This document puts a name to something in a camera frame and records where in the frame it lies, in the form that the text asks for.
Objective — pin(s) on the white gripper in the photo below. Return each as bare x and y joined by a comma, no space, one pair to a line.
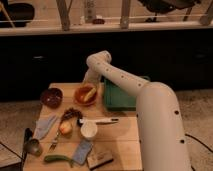
92,77

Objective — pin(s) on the yellow banana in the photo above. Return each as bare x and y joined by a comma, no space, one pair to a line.
89,95

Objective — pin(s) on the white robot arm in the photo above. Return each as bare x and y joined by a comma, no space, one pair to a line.
163,145

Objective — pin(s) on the orange red bowl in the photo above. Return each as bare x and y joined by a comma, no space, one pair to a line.
80,93

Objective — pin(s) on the dark maroon bowl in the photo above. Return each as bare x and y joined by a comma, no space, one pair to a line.
51,97

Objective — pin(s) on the green tray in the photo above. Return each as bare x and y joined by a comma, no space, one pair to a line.
116,99

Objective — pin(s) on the bunch of dark grapes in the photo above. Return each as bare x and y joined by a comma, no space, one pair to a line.
71,112

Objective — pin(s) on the white cup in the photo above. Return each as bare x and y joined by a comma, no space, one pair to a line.
89,130

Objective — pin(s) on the yellow red apple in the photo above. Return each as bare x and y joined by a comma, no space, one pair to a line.
65,128

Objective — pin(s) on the grey cloth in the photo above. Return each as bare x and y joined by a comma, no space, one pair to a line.
43,126

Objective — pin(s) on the blue sponge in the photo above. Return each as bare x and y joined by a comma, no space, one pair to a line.
82,152

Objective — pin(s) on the wooden brush block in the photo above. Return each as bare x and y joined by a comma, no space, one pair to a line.
98,159

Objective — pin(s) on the metal fork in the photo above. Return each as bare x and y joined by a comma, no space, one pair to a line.
54,141

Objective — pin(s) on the black office chair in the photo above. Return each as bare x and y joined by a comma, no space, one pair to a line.
166,6

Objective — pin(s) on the dark chair left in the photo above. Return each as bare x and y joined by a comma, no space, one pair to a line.
20,13

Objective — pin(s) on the green cucumber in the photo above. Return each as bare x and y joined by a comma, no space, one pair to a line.
56,158

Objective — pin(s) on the metal ladle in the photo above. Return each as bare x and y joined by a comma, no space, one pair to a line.
31,145

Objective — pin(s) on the white handled knife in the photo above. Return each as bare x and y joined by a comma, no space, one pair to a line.
102,121

